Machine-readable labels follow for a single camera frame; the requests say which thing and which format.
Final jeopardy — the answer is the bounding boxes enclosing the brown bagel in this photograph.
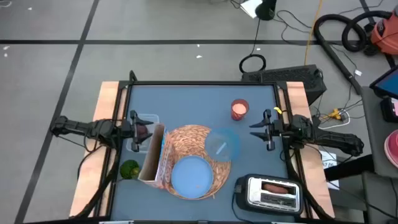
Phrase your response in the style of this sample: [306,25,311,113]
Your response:
[262,183,290,194]

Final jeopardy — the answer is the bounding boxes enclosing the yellow power plug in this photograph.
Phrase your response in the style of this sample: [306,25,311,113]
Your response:
[323,108,343,121]

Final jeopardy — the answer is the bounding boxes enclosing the pink round object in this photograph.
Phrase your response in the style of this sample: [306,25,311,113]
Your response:
[384,129,398,169]

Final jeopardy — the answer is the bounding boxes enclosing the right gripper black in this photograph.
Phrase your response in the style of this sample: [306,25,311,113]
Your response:
[249,108,285,152]

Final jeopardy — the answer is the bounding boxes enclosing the tablet with blue screen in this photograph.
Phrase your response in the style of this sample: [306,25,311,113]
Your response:
[369,67,398,100]

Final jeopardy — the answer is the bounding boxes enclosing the orange Cheerios cereal box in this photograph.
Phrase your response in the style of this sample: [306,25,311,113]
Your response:
[137,123,172,189]

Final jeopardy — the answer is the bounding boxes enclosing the black bar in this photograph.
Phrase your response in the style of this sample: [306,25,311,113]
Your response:
[323,154,376,182]

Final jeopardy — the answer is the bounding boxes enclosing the clear plastic container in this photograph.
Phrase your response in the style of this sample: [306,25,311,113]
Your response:
[126,113,160,155]

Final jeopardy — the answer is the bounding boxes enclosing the grey side table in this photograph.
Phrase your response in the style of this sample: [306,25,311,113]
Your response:
[360,86,398,179]

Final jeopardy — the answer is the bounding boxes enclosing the dark red plum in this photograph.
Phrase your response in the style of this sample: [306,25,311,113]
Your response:
[136,124,150,139]

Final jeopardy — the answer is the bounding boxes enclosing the round woven placemat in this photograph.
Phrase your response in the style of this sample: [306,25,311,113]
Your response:
[161,124,233,200]

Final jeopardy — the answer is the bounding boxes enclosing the white cable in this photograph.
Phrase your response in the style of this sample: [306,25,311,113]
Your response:
[317,110,351,130]

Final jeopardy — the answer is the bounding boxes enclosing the white printed label sheet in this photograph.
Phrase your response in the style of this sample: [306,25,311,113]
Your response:
[320,151,340,190]

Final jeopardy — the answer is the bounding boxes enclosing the black looped cable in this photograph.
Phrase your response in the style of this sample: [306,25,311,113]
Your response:
[238,17,268,74]

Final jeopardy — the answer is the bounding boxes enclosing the black and chrome toaster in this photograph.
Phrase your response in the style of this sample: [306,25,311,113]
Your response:
[234,173,305,217]

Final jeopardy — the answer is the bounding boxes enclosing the thin black tangled cable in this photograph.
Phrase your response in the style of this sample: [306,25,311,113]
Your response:
[275,9,315,47]

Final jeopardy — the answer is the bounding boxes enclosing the small black device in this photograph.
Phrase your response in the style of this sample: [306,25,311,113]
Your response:
[379,96,398,123]

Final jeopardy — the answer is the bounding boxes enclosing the black round stand base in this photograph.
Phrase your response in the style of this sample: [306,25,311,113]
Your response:
[254,0,277,21]

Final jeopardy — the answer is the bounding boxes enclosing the white paper sheet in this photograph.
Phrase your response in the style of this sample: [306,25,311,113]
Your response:
[239,0,264,19]

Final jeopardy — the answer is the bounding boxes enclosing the black computer case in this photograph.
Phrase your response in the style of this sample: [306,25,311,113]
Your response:
[241,64,327,105]

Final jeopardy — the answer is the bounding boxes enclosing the blue plate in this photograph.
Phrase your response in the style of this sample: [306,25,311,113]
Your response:
[170,155,215,200]

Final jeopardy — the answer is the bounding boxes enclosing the yellow cable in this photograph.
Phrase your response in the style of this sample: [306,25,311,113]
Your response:
[303,0,324,66]

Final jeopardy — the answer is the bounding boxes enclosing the green glass cup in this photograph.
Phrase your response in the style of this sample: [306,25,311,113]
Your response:
[119,159,141,180]

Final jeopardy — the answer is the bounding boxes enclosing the red glass with juice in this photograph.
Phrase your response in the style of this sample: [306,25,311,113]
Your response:
[230,98,250,121]

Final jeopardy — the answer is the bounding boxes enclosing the black toaster cable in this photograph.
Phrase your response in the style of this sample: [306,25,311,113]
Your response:
[230,185,249,224]

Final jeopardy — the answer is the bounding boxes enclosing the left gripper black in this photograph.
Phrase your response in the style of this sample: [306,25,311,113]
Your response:
[121,110,155,153]

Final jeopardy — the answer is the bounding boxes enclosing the orange vacuum cleaner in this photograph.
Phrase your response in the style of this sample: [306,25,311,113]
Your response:
[369,6,398,56]

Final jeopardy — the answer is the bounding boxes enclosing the black vacuum hose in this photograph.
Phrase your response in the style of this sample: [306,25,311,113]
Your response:
[313,10,393,96]

